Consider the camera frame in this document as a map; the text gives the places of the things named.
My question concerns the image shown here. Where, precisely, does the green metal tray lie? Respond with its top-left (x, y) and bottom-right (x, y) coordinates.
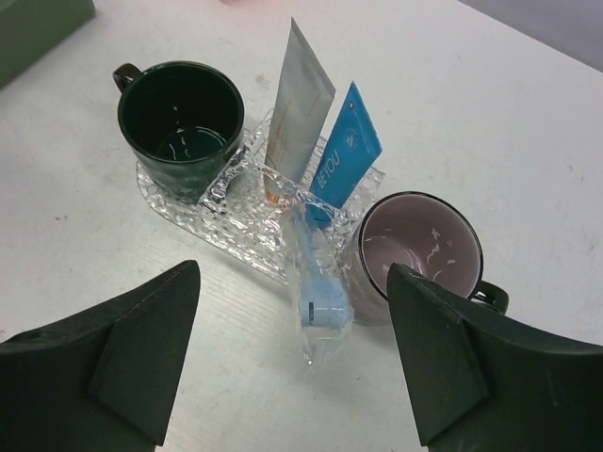
top-left (1, 0), bottom-right (95, 89)

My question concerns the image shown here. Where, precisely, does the white toothpaste tube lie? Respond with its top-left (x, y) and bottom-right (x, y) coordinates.
top-left (265, 21), bottom-right (336, 184)

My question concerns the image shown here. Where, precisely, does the purple ceramic mug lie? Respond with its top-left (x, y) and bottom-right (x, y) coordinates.
top-left (339, 191), bottom-right (509, 326)

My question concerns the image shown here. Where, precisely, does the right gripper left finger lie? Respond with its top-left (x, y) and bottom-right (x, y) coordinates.
top-left (1, 260), bottom-right (201, 451)

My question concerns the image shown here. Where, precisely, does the dark green mug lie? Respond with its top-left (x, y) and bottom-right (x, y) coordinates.
top-left (112, 61), bottom-right (245, 203)

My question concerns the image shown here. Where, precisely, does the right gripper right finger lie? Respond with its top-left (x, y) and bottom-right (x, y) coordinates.
top-left (387, 264), bottom-right (602, 451)

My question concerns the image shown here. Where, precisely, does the clear textured holder box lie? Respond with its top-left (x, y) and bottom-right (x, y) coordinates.
top-left (194, 112), bottom-right (385, 283)

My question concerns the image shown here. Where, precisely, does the clear textured oval tray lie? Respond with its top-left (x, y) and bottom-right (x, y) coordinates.
top-left (136, 157), bottom-right (285, 283)

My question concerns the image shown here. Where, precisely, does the blue toothpaste tube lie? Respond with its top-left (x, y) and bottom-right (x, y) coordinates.
top-left (310, 82), bottom-right (383, 209)

